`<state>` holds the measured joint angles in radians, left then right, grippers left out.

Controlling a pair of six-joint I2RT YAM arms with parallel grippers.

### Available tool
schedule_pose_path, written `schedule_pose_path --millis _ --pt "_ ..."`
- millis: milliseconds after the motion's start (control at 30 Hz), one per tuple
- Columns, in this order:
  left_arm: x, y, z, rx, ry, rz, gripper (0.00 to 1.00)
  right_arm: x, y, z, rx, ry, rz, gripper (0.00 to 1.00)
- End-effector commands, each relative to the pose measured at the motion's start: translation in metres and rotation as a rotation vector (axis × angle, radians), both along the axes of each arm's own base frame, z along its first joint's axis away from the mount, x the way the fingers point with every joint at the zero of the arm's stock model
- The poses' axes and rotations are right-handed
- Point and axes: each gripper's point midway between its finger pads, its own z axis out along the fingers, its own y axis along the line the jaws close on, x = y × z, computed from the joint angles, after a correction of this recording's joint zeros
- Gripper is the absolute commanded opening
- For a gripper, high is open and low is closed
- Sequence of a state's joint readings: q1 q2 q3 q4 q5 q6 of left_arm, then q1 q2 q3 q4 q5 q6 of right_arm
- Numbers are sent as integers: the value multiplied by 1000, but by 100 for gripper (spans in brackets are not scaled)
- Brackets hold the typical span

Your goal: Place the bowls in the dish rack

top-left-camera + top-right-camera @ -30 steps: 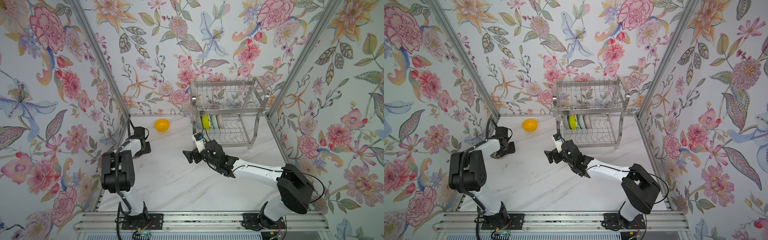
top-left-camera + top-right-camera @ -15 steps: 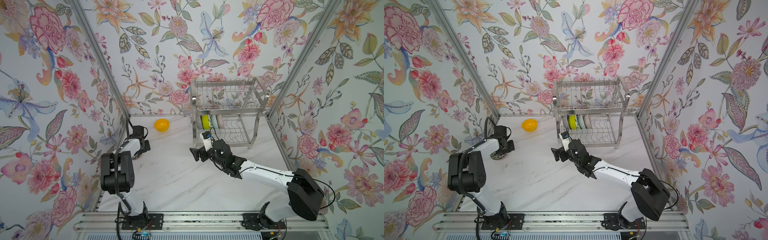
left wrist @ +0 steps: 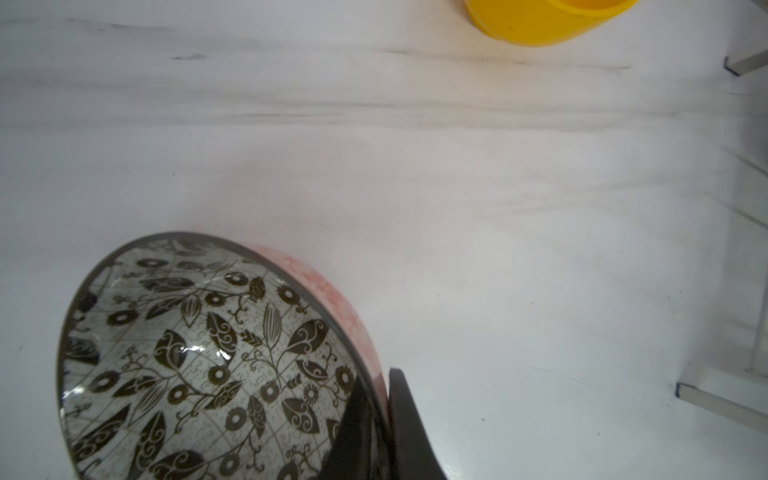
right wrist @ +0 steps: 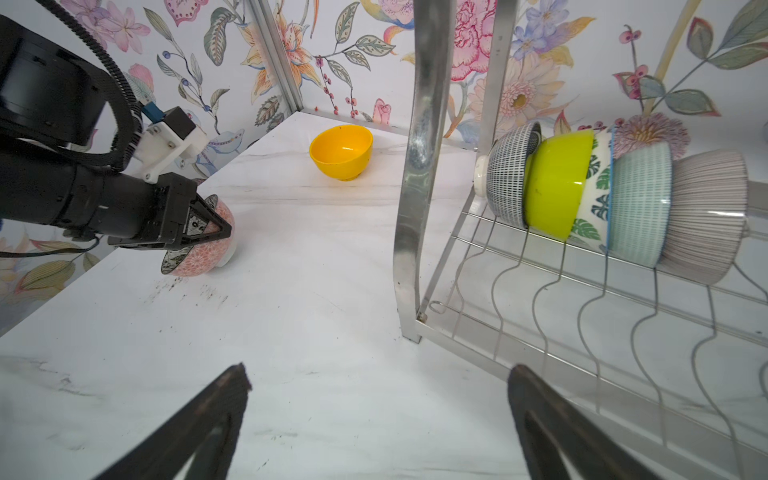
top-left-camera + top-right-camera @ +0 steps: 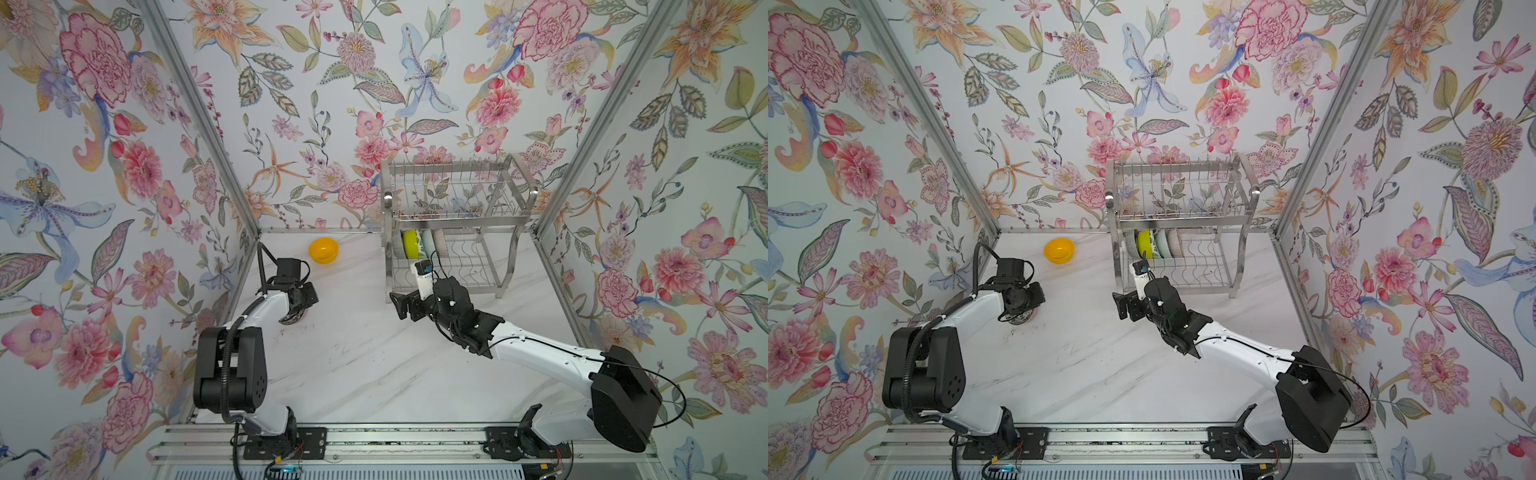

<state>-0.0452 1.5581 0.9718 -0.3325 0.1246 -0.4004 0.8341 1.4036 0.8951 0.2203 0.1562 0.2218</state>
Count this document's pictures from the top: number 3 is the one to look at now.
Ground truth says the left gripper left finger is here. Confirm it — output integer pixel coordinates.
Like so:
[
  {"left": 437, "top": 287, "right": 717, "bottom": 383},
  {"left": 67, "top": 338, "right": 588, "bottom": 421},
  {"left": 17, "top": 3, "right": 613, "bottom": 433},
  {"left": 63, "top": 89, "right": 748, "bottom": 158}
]
[{"left": 317, "top": 378, "right": 390, "bottom": 480}]

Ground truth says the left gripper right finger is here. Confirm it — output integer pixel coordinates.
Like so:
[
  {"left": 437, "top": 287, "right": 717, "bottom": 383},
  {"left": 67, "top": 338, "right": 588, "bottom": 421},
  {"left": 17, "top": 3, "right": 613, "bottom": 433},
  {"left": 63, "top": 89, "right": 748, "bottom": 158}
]
[{"left": 388, "top": 368, "right": 447, "bottom": 480}]

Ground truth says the speckled dark patterned bowl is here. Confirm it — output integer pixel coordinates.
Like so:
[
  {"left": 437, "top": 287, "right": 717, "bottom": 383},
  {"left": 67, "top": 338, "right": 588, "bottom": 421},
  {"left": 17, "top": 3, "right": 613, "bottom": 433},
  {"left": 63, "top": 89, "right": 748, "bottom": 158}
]
[{"left": 57, "top": 232, "right": 388, "bottom": 479}]

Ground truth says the silver two-tier dish rack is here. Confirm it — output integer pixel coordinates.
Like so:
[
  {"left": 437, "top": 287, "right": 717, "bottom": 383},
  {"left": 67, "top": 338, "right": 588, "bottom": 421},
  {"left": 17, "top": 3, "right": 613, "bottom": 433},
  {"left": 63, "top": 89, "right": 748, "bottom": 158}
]
[{"left": 675, "top": 1, "right": 767, "bottom": 434}]

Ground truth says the yellow plastic bowl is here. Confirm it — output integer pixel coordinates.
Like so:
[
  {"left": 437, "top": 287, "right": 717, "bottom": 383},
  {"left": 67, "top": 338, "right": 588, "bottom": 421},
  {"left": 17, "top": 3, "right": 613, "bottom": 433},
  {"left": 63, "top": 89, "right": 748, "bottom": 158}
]
[{"left": 464, "top": 0, "right": 635, "bottom": 47}]

